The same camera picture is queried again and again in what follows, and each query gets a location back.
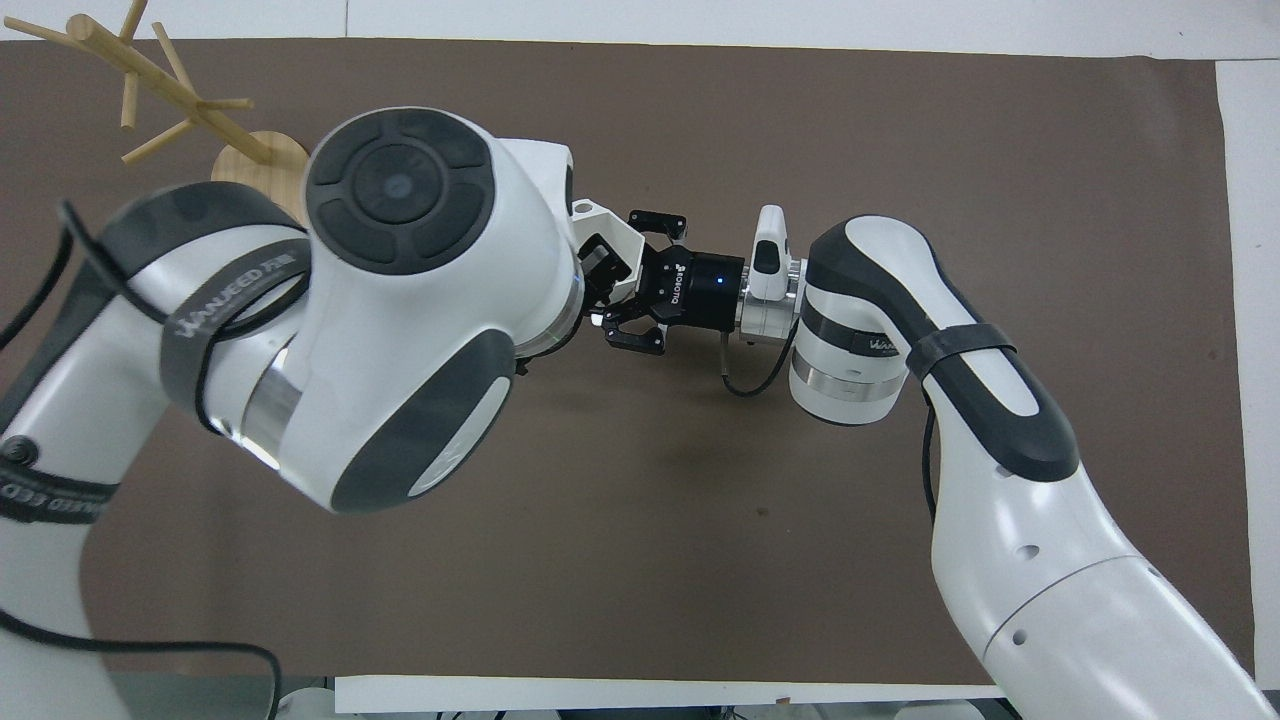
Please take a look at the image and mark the black cable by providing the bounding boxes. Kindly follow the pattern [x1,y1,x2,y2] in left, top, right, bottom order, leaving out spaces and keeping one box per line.
[0,608,285,720]
[0,200,79,351]
[717,332,797,400]
[917,385,944,527]

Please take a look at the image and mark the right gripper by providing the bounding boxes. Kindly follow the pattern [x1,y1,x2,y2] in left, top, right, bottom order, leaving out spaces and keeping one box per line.
[599,208,748,357]

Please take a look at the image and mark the wooden cup rack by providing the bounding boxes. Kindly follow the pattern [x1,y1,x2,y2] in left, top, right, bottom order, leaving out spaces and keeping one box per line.
[0,0,312,227]

